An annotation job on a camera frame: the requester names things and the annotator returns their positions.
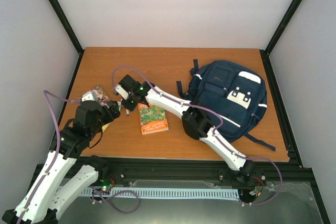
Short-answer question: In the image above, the orange treehouse paperback book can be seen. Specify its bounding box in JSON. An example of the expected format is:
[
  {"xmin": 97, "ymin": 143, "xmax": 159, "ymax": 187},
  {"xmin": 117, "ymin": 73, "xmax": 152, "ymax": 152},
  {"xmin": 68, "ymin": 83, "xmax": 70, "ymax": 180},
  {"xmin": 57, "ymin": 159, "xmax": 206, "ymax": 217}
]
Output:
[{"xmin": 138, "ymin": 104, "xmax": 169, "ymax": 135}]

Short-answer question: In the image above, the navy blue student backpack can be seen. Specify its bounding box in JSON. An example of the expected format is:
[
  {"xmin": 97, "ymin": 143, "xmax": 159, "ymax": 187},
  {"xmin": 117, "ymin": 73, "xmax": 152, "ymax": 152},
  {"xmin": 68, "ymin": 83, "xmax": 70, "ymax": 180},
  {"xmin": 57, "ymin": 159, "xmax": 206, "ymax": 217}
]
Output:
[{"xmin": 176, "ymin": 60, "xmax": 276, "ymax": 151}]

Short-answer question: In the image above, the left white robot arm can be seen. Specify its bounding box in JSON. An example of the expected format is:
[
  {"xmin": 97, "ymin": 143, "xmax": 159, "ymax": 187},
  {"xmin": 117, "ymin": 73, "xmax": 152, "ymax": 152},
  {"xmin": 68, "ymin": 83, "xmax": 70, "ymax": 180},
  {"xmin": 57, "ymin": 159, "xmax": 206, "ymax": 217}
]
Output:
[{"xmin": 2, "ymin": 101, "xmax": 120, "ymax": 223}]

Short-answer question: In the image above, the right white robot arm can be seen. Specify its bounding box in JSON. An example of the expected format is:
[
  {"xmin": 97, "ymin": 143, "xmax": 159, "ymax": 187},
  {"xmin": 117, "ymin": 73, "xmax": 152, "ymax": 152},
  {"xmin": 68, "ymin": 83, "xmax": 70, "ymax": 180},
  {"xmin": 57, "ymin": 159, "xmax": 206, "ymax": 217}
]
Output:
[{"xmin": 114, "ymin": 75, "xmax": 255, "ymax": 186}]

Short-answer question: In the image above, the yellow highlighter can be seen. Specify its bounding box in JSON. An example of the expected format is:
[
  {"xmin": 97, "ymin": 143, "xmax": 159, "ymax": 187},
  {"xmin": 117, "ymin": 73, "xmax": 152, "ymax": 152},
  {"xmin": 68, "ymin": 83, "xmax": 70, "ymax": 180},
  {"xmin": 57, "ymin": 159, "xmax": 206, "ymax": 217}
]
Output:
[{"xmin": 102, "ymin": 123, "xmax": 110, "ymax": 132}]

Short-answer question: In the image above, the pink illustrated paperback book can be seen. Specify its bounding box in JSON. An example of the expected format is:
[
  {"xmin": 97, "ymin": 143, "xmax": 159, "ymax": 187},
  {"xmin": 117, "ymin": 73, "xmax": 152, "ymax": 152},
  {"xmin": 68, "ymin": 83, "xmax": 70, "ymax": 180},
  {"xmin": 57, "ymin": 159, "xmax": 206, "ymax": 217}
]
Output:
[{"xmin": 89, "ymin": 86, "xmax": 110, "ymax": 104}]

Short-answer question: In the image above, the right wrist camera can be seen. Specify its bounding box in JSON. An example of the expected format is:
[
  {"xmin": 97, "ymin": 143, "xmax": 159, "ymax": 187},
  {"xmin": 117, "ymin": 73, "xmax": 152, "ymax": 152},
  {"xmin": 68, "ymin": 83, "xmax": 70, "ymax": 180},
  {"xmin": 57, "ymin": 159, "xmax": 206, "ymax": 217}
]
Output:
[{"xmin": 113, "ymin": 84, "xmax": 129, "ymax": 100}]

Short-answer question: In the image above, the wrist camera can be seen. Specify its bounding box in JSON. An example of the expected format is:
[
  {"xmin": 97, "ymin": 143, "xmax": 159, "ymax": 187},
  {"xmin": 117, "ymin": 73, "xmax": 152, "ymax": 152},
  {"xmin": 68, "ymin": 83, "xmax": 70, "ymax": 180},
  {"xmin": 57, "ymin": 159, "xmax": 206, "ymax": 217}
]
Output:
[
  {"xmin": 113, "ymin": 84, "xmax": 129, "ymax": 100},
  {"xmin": 80, "ymin": 91, "xmax": 98, "ymax": 102}
]

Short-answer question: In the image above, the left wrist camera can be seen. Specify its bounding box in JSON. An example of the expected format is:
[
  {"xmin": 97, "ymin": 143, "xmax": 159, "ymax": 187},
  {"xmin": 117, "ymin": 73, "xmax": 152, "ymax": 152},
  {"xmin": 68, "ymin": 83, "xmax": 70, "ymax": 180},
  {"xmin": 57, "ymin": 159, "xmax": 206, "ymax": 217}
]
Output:
[{"xmin": 80, "ymin": 91, "xmax": 98, "ymax": 102}]

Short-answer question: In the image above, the black aluminium frame base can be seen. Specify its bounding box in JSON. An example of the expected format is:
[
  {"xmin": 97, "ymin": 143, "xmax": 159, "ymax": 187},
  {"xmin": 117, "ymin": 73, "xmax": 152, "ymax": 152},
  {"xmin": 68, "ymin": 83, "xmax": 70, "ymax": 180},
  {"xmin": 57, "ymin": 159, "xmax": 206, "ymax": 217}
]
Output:
[{"xmin": 15, "ymin": 49, "xmax": 331, "ymax": 224}]

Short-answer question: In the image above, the light blue slotted cable duct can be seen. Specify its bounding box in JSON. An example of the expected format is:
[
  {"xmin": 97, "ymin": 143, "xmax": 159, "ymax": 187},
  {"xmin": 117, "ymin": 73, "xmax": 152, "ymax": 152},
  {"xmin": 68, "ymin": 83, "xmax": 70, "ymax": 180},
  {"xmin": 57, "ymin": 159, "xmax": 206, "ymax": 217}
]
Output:
[{"xmin": 56, "ymin": 185, "xmax": 240, "ymax": 200}]

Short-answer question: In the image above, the left black frame post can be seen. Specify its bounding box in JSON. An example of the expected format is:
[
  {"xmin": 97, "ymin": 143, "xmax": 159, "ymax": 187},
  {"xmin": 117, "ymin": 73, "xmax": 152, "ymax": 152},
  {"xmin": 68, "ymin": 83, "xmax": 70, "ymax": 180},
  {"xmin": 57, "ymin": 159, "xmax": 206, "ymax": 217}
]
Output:
[{"xmin": 48, "ymin": 0, "xmax": 84, "ymax": 56}]

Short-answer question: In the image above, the black frame post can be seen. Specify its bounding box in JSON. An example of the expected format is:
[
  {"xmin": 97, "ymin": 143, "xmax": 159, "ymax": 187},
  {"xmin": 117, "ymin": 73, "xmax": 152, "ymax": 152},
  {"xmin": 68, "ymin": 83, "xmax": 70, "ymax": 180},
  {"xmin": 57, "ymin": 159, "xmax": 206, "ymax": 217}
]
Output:
[
  {"xmin": 48, "ymin": 0, "xmax": 84, "ymax": 56},
  {"xmin": 265, "ymin": 0, "xmax": 303, "ymax": 57}
]

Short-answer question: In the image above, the right black frame post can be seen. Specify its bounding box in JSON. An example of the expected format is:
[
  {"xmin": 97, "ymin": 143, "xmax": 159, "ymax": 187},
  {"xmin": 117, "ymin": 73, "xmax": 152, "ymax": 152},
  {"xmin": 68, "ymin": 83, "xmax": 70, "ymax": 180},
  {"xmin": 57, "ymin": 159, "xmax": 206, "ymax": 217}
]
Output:
[{"xmin": 265, "ymin": 0, "xmax": 303, "ymax": 57}]

